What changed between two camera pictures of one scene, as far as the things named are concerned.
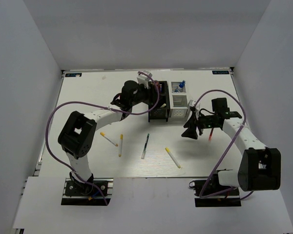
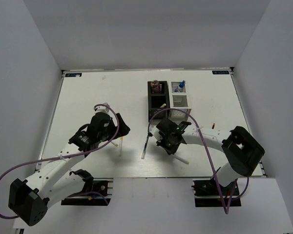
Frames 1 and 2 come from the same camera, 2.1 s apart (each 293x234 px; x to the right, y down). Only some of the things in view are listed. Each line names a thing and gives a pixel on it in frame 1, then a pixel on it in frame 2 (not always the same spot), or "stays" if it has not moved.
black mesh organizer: (161, 110) stays
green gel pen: (145, 146) stays
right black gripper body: (206, 122) → (165, 141)
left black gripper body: (143, 95) → (105, 136)
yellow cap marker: (168, 150) → (180, 159)
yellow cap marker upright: (121, 138) stays
